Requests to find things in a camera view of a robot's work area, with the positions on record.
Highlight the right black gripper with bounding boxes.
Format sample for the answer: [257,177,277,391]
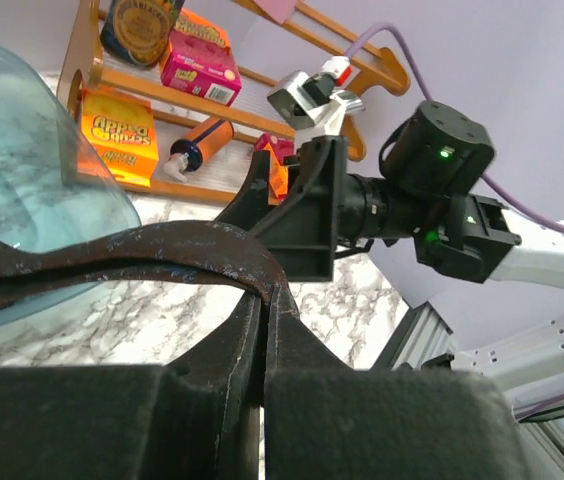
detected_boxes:
[215,135,347,280]

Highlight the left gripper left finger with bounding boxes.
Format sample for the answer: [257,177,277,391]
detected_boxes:
[0,294,262,479]

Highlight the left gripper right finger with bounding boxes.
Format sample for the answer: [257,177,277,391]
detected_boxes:
[264,286,530,479]

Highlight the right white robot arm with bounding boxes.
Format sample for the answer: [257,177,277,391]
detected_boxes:
[220,99,564,390]

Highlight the orange pink box lower right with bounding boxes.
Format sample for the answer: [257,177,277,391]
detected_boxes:
[254,133,294,205]

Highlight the orange pump bottle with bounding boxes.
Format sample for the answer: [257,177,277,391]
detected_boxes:
[163,117,235,183]

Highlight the orange box lower left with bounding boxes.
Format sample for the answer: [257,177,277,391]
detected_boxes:
[80,87,159,188]

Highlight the pink box middle shelf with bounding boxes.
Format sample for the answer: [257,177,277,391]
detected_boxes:
[160,8,242,106]

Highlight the wooden tiered shelf rack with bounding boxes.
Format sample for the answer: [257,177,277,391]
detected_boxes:
[55,0,411,204]

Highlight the pink rectangular bin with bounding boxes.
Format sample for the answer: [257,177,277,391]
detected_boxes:
[254,0,300,24]

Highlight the yellow label can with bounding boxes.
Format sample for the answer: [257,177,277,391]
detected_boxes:
[100,0,185,68]

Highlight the blue transparent plastic tub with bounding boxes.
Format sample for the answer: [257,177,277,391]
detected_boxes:
[0,32,142,335]

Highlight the aluminium rail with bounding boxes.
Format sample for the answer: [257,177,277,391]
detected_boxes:
[373,303,564,479]

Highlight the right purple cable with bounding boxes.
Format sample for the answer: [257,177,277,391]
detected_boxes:
[344,22,564,241]

